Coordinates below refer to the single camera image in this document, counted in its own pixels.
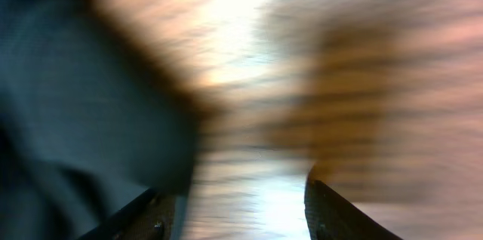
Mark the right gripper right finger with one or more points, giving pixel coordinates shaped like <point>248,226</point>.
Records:
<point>330,216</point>

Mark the black t-shirt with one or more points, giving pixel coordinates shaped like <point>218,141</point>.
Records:
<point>85,126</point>

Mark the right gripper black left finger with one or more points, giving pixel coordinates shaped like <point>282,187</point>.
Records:
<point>150,216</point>

